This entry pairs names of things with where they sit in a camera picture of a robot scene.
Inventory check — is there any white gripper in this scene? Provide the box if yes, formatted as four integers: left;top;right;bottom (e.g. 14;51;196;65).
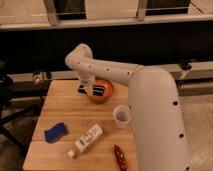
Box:
78;75;105;96

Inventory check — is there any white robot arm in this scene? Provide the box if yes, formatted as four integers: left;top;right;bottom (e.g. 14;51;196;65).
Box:
65;44;191;171

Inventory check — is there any white plastic bottle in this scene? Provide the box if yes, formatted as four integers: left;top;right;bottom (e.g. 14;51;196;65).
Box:
68;124;103;158

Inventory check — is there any small white black device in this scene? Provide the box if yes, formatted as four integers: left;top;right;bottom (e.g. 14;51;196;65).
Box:
33;70;51;84

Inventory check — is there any red patterned tool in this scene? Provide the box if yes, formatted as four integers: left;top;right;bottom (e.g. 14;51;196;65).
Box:
114;145;127;171

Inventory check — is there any black office chair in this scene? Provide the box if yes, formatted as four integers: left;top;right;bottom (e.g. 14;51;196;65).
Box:
0;60;43;151

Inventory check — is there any black clamp on rail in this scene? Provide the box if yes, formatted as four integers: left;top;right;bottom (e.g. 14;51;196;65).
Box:
180;59;196;71

